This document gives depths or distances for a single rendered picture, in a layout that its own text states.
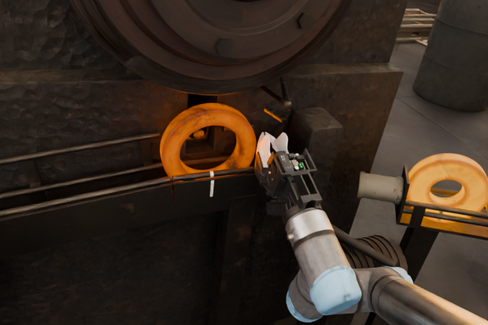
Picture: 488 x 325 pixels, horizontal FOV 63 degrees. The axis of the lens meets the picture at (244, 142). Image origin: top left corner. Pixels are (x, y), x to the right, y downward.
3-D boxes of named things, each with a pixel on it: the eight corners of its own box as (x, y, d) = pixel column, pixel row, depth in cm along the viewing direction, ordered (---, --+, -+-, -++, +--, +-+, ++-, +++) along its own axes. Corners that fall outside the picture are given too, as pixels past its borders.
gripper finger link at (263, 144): (269, 117, 79) (285, 153, 73) (262, 136, 83) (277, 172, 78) (255, 118, 78) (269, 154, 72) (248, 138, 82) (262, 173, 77)
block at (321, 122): (272, 191, 98) (289, 104, 86) (301, 187, 101) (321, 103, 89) (291, 220, 90) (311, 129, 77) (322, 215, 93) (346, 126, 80)
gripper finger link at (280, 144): (283, 116, 80) (300, 151, 75) (275, 136, 84) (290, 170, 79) (269, 117, 79) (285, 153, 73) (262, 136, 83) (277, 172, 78)
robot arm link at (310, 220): (324, 247, 70) (283, 255, 68) (315, 224, 73) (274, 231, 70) (341, 225, 65) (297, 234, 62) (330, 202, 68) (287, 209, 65)
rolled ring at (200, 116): (262, 107, 73) (256, 99, 76) (162, 112, 67) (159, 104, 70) (250, 186, 83) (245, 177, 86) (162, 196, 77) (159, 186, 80)
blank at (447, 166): (413, 147, 81) (415, 155, 78) (497, 158, 78) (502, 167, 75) (398, 207, 89) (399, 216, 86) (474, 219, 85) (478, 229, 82)
